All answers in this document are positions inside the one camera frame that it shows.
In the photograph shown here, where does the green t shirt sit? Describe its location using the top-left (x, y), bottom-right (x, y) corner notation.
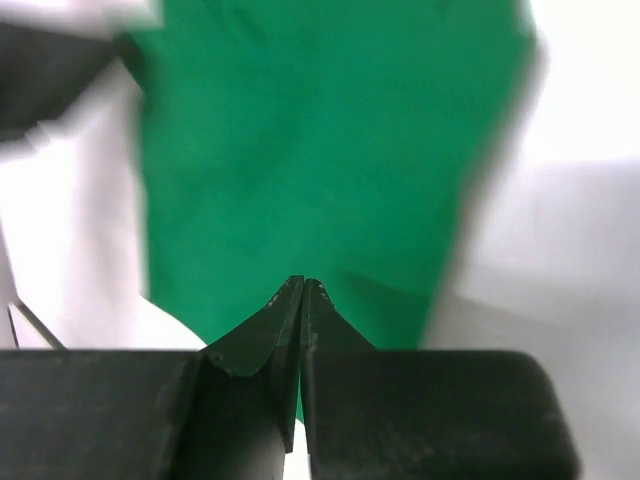
top-left (131, 1), bottom-right (537, 349)

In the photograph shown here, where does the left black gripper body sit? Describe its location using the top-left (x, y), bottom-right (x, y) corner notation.
top-left (1, 22), bottom-right (145, 142)

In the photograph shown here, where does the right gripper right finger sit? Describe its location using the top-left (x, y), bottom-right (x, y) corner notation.
top-left (301, 279), bottom-right (580, 480)

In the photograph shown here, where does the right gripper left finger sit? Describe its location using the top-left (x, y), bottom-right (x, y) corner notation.
top-left (1, 276), bottom-right (304, 479)

